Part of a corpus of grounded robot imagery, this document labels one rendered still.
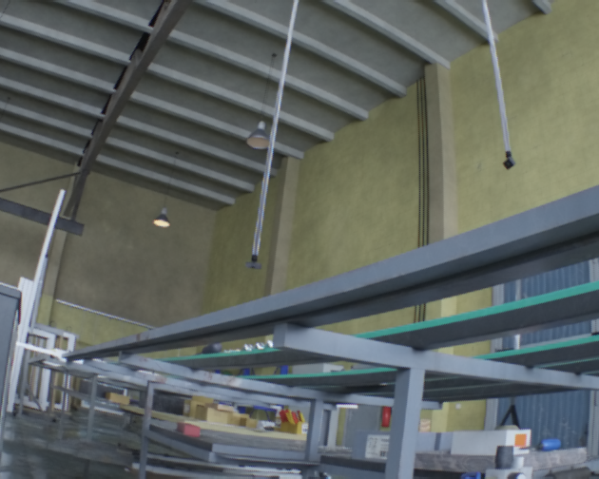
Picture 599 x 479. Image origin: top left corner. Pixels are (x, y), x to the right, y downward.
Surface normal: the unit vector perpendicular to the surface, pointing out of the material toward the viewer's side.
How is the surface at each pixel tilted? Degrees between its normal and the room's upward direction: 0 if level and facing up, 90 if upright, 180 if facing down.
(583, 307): 90
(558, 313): 90
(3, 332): 90
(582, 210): 90
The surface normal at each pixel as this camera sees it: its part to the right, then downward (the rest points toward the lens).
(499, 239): -0.84, -0.27
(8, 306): 0.52, -0.25
